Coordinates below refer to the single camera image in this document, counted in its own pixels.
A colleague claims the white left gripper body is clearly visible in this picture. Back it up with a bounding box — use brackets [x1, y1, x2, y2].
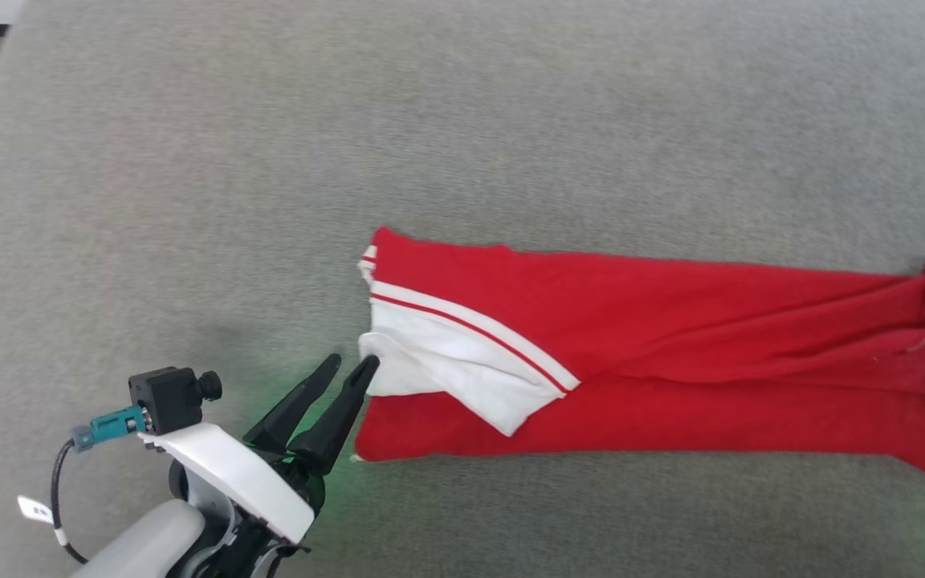
[140, 422, 327, 578]

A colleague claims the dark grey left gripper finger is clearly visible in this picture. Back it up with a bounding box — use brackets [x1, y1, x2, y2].
[242, 352, 344, 455]
[287, 355, 381, 476]

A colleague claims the red and white garment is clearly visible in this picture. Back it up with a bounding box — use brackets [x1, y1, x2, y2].
[350, 226, 925, 481]

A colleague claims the grey fabric sofa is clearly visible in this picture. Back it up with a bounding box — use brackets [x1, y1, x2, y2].
[0, 0, 925, 578]

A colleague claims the black cable with teal connector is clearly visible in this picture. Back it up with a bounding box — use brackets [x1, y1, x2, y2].
[50, 405, 147, 565]

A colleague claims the white cable tag label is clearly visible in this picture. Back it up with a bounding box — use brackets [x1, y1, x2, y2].
[18, 495, 55, 527]

